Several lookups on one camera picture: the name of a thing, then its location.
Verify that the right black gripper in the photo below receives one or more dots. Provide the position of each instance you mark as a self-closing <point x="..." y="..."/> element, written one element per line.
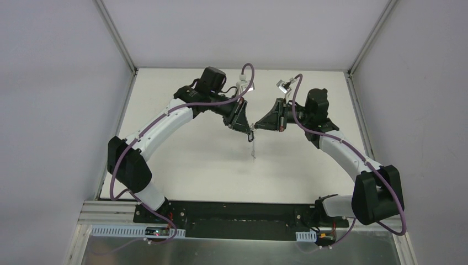
<point x="281" y="116"/>

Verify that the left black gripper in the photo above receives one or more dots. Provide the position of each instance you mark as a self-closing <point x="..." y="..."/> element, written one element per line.
<point x="234" y="112"/>

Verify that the key with black tag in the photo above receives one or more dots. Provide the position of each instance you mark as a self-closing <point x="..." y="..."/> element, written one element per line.
<point x="251" y="135"/>

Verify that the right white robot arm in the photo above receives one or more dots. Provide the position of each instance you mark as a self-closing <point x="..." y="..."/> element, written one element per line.
<point x="377" y="192"/>

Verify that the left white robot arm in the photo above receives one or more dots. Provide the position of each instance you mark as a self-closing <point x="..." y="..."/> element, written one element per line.
<point x="127" y="158"/>

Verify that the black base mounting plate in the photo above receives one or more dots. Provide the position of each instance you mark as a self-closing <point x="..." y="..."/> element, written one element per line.
<point x="241" y="221"/>

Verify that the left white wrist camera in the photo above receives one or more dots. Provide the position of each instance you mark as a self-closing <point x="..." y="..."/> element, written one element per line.
<point x="243" y="84"/>

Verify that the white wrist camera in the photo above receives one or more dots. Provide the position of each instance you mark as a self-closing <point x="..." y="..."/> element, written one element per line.
<point x="243" y="84"/>
<point x="285" y="87"/>

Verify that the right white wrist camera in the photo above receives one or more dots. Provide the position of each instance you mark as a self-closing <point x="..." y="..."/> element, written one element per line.
<point x="285" y="87"/>

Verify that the right white cable duct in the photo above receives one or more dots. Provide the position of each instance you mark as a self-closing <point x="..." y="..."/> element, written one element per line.
<point x="306" y="236"/>

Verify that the white cable duct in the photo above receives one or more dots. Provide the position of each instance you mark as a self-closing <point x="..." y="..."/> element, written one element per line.
<point x="150" y="232"/>
<point x="306" y="236"/>

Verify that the aluminium frame rail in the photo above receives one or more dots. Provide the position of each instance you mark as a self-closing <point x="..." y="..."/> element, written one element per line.
<point x="107" y="212"/>

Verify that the left white cable duct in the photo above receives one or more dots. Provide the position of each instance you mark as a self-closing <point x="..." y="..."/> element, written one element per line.
<point x="150" y="232"/>

